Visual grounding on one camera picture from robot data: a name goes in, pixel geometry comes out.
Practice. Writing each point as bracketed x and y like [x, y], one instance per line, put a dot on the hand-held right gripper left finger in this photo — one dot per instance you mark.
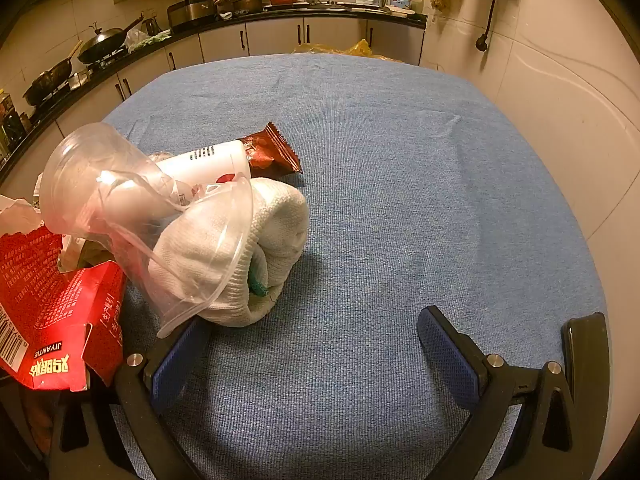
[170, 366]

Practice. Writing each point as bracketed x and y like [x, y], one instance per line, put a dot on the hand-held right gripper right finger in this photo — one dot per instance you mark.
[445, 355]

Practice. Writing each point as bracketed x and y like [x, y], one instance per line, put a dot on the white sock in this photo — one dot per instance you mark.
[280, 220]

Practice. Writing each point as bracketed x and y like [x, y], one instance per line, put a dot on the clear plastic cup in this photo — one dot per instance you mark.
[82, 180]

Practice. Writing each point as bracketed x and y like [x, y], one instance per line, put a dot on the white plastic bottle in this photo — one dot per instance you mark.
[210, 160]

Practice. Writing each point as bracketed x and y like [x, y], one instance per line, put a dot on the brown snack wrapper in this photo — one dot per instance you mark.
[272, 152]

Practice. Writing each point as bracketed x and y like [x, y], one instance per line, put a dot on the torn red cardboard box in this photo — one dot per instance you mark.
[45, 300]

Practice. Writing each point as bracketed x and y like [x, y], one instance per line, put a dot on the blue tablecloth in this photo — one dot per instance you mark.
[400, 185]

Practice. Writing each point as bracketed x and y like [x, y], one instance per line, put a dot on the row of condiment bottles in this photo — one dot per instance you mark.
[10, 122]

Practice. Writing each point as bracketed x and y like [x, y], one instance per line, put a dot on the small steel pot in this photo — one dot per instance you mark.
[80, 80]

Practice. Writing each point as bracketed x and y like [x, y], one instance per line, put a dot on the black frying pan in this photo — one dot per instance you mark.
[47, 81]

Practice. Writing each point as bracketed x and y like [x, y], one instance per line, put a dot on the yellow plastic bag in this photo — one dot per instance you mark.
[357, 50]

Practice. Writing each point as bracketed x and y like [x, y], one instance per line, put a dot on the bag of green vegetables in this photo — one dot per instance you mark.
[145, 40]

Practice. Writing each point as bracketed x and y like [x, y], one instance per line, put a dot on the black wok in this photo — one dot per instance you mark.
[102, 44]

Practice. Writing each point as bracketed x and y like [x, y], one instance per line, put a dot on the white kitchen base cabinets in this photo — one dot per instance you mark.
[275, 37]

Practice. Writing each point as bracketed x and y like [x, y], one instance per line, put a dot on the black rice cooker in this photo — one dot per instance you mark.
[190, 12]

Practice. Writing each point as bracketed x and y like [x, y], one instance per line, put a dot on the dark cooking pot with lid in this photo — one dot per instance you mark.
[245, 1]

